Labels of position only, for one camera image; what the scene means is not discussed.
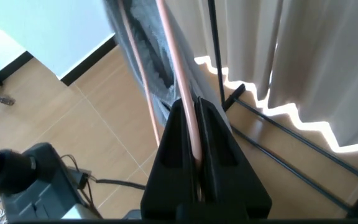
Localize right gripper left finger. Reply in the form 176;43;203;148
140;98;199;219

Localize black cable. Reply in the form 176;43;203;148
88;177;146;191

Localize black clothes rack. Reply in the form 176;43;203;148
208;0;358;219

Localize pale grey shorts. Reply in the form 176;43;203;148
103;0;232;131

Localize beige curtain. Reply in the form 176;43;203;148
165;0;358;147

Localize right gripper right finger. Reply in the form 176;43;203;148
196;96;273;219

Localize pink clothes hanger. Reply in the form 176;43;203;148
116;0;204;164

